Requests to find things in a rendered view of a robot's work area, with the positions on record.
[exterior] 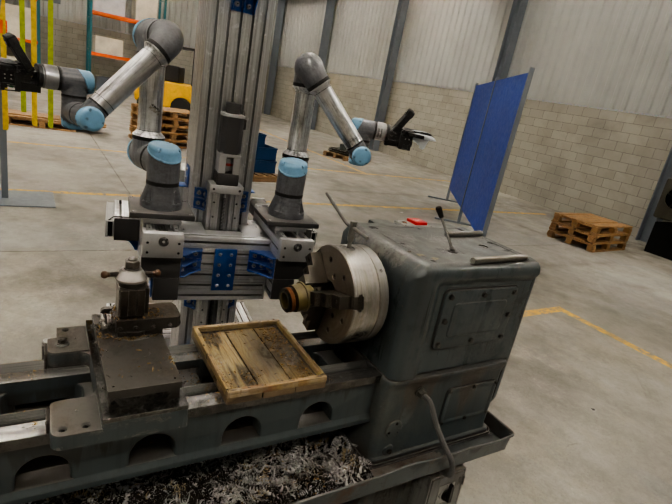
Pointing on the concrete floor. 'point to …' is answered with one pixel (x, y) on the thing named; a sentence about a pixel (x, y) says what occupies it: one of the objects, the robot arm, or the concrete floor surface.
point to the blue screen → (486, 147)
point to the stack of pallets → (171, 123)
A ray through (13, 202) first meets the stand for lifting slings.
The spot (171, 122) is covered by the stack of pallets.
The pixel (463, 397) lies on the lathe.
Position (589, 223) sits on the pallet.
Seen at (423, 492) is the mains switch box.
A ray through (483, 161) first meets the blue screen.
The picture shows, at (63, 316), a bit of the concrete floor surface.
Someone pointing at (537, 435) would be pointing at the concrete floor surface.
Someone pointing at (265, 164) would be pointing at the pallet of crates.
